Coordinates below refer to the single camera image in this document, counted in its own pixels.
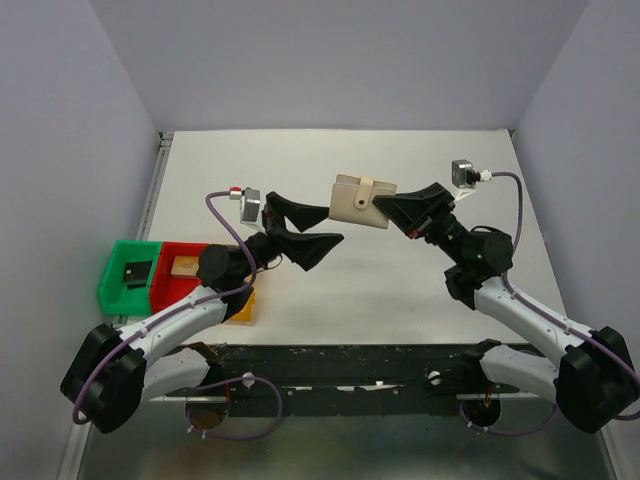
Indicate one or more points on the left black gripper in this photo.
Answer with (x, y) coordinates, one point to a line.
(305, 249)

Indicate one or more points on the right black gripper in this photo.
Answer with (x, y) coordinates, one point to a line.
(409, 209)

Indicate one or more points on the beige card holder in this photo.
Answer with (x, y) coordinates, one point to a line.
(352, 200)

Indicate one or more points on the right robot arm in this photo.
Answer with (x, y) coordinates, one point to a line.
(587, 374)

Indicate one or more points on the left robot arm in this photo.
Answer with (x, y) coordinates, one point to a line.
(115, 369)

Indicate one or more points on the tan card in red bin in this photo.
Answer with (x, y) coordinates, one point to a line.
(184, 266)

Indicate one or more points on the black card in green bin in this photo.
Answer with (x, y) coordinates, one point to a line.
(136, 274)

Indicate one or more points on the yellow plastic bin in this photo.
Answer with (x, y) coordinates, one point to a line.
(239, 304)

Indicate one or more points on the green plastic bin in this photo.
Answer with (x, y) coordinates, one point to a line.
(125, 286)

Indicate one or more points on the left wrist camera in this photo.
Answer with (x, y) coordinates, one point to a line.
(250, 206)

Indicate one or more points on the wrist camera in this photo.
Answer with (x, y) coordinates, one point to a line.
(250, 206)
(465, 177)

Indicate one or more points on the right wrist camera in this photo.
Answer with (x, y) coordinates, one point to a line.
(465, 177)

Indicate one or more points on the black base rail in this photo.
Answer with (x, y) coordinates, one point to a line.
(342, 380)

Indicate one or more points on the aluminium side rail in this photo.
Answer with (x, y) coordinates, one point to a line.
(166, 141)

